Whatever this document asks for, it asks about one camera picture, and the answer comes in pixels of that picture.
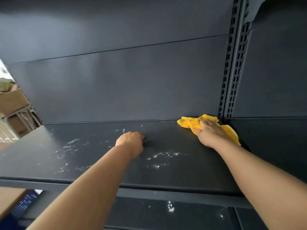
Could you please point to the brown cardboard box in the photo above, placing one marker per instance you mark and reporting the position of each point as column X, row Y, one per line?
column 10, row 198
column 12, row 101

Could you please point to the person's right thumb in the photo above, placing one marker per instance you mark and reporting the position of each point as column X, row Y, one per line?
column 198, row 129

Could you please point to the dark grey shelf back panel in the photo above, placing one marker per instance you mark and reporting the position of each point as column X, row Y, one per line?
column 120, row 69

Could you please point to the blue plastic crate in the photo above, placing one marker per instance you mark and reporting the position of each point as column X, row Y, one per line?
column 18, row 213

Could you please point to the person's left forearm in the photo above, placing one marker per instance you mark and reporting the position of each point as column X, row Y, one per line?
column 88, row 194

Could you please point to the dark grey metal shelf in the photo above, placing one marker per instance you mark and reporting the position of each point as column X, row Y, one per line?
column 275, row 146
column 168, row 213
column 120, row 155

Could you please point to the dark grey slotted shelf upright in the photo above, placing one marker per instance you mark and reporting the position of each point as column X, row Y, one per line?
column 233, row 57

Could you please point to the person's left hand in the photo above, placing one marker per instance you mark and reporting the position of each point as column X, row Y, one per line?
column 130, row 142

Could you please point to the yellow cleaning cloth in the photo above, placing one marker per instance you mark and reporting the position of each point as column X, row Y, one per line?
column 191, row 123

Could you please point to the person's right hand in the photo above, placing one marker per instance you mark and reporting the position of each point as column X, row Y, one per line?
column 211, row 133

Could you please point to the person's left fingers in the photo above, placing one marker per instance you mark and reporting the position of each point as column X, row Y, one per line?
column 140, row 136

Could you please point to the person's right forearm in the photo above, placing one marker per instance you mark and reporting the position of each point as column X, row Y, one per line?
column 263, row 182

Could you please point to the grey metal storage rack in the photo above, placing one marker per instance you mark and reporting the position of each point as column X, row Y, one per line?
column 20, row 120

